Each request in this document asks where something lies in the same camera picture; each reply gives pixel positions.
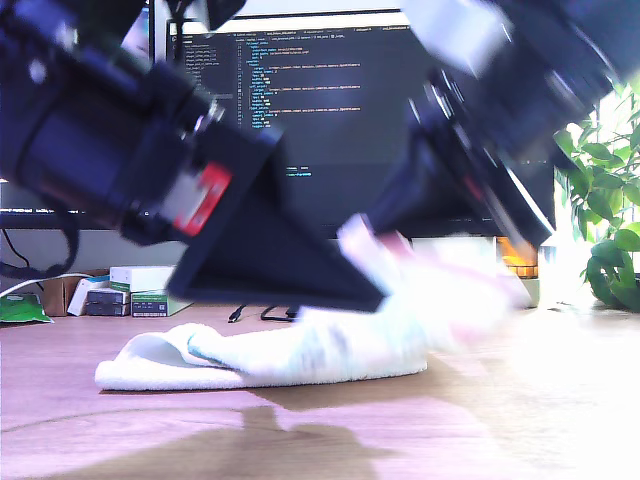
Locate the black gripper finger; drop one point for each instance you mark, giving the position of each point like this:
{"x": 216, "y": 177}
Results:
{"x": 240, "y": 270}
{"x": 295, "y": 215}
{"x": 425, "y": 180}
{"x": 490, "y": 210}

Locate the pastel white terry tea towel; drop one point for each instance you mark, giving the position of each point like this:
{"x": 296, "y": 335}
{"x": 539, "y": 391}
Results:
{"x": 300, "y": 355}

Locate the amber glass jar grey base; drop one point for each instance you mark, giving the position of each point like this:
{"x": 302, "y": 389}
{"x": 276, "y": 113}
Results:
{"x": 522, "y": 267}

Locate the green and white box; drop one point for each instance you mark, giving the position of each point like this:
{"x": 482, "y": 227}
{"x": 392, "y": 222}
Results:
{"x": 150, "y": 304}

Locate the black Huawei computer monitor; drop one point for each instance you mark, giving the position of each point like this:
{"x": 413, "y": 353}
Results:
{"x": 325, "y": 100}

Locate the green leafy houseplant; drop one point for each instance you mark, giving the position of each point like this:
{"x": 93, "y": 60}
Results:
{"x": 607, "y": 270}

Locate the small dark flat box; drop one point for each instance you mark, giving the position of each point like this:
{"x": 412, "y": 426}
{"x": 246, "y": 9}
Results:
{"x": 107, "y": 310}
{"x": 107, "y": 298}

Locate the small white blue box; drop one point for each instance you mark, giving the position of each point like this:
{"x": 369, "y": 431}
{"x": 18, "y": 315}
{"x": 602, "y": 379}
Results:
{"x": 80, "y": 297}

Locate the brown cardboard box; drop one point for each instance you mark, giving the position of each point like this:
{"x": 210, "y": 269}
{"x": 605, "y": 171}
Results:
{"x": 55, "y": 297}

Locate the green plastic packet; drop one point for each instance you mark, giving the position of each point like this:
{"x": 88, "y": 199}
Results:
{"x": 20, "y": 310}

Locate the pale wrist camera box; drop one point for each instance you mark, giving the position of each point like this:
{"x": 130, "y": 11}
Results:
{"x": 460, "y": 30}

